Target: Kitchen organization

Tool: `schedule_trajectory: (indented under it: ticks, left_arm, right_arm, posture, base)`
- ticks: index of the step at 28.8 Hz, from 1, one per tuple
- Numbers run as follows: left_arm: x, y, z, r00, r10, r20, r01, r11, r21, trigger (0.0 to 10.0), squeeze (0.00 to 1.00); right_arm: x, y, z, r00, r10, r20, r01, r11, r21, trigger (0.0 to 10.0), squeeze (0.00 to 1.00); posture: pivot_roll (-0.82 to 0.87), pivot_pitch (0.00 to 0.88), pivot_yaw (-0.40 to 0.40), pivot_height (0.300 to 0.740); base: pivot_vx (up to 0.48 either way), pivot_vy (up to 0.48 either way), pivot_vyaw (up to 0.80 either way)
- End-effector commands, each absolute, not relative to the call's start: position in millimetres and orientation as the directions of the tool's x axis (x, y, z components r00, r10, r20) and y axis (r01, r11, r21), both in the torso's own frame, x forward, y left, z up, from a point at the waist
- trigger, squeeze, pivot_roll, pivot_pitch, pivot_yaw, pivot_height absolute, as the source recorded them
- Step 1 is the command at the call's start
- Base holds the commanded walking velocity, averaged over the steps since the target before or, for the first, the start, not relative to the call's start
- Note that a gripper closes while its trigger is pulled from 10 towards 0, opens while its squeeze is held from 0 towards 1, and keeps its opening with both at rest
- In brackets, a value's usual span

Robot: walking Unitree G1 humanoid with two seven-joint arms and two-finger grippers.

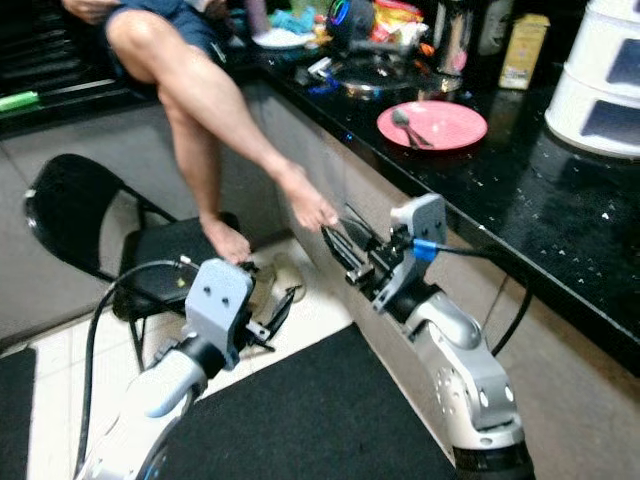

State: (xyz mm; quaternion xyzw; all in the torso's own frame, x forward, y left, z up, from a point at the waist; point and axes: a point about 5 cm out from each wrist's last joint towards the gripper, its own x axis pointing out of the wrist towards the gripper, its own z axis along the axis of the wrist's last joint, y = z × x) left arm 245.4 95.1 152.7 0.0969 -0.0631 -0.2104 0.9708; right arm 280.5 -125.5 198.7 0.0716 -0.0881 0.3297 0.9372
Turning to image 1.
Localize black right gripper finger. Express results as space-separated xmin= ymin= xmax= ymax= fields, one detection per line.
xmin=323 ymin=225 xmax=376 ymax=253
xmin=322 ymin=236 xmax=361 ymax=284

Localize large black floor mat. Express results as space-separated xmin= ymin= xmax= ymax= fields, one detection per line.
xmin=150 ymin=322 xmax=461 ymax=480

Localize small black floor mat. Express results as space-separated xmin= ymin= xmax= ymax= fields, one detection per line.
xmin=0 ymin=345 xmax=36 ymax=480

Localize grey kitchen cabinet drawers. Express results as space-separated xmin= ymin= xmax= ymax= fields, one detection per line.
xmin=250 ymin=85 xmax=640 ymax=480

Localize black speaker with ring light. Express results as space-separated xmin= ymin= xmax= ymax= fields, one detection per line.
xmin=325 ymin=0 xmax=376 ymax=46

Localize black folding chair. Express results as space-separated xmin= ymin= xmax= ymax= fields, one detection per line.
xmin=25 ymin=153 xmax=246 ymax=321

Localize white tiered plastic rack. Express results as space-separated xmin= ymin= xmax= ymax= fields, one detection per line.
xmin=545 ymin=0 xmax=640 ymax=159

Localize person's bare hand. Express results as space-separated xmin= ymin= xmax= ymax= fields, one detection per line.
xmin=195 ymin=0 xmax=229 ymax=19
xmin=62 ymin=0 xmax=126 ymax=23

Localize white round plate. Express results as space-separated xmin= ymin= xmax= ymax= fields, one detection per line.
xmin=250 ymin=28 xmax=316 ymax=51

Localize steel spoon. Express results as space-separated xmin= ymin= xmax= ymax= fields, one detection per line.
xmin=390 ymin=108 xmax=436 ymax=149

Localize pink round plate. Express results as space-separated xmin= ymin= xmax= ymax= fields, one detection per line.
xmin=377 ymin=100 xmax=489 ymax=151

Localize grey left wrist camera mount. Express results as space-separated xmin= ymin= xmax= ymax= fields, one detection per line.
xmin=185 ymin=258 xmax=256 ymax=366

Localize seated person in blue shorts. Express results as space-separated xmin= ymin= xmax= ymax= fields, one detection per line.
xmin=60 ymin=0 xmax=341 ymax=266

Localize red yellow noodle packet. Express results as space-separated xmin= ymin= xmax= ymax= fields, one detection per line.
xmin=372 ymin=0 xmax=426 ymax=46

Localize purple bottle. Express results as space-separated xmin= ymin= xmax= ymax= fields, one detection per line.
xmin=245 ymin=0 xmax=269 ymax=36

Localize steel pan with glass lid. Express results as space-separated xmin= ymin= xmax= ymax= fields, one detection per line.
xmin=320 ymin=50 xmax=441 ymax=101

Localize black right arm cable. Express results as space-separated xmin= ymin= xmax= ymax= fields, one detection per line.
xmin=410 ymin=238 xmax=533 ymax=356

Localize beige slipper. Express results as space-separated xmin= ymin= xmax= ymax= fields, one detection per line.
xmin=250 ymin=255 xmax=306 ymax=311

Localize yellow cardboard box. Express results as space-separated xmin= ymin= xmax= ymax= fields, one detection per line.
xmin=500 ymin=13 xmax=551 ymax=91

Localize black chrome coffee machine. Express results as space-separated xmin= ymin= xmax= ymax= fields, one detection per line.
xmin=430 ymin=0 xmax=516 ymax=81

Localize teal cloth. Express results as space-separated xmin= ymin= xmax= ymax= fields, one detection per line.
xmin=268 ymin=5 xmax=326 ymax=34

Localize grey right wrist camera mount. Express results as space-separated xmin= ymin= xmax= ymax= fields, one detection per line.
xmin=370 ymin=193 xmax=449 ymax=311

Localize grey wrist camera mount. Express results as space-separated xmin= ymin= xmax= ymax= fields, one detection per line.
xmin=370 ymin=193 xmax=449 ymax=311
xmin=185 ymin=258 xmax=256 ymax=366

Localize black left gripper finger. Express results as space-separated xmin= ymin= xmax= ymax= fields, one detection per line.
xmin=266 ymin=285 xmax=302 ymax=338

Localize green plastic item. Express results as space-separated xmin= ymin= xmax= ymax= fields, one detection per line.
xmin=0 ymin=90 xmax=41 ymax=113

